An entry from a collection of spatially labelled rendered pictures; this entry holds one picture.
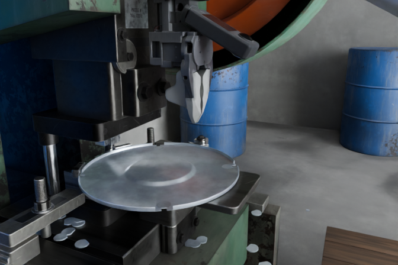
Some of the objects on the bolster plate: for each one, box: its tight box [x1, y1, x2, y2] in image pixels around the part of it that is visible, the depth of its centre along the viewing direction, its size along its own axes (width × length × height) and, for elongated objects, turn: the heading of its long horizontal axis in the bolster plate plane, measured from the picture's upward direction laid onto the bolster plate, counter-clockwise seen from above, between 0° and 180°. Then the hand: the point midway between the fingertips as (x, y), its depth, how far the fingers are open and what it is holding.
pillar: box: [43, 144, 60, 195], centre depth 65 cm, size 2×2×14 cm
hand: (199, 116), depth 58 cm, fingers closed
